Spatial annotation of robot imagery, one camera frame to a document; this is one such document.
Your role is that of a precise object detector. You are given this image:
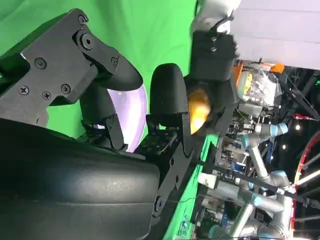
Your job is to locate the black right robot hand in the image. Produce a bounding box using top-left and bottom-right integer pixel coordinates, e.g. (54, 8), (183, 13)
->
(0, 8), (195, 240)

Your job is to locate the green table cloth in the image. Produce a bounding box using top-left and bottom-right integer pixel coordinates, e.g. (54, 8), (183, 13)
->
(0, 0), (218, 240)

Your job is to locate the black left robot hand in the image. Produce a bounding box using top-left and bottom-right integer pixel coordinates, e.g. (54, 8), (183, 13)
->
(184, 74), (239, 137)

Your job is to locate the black bar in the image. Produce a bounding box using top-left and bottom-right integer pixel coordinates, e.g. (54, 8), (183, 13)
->
(192, 159), (320, 202)

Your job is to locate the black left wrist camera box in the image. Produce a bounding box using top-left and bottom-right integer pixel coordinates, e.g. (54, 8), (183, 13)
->
(191, 30), (238, 82)

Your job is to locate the lilac plate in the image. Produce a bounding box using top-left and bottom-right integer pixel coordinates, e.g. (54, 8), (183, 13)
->
(96, 83), (147, 154)

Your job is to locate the red curved frame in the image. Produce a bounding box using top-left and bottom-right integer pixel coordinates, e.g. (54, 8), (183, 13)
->
(291, 129), (320, 193)

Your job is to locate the clear plastic bag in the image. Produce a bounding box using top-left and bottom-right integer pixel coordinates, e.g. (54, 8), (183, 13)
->
(238, 65), (281, 102)

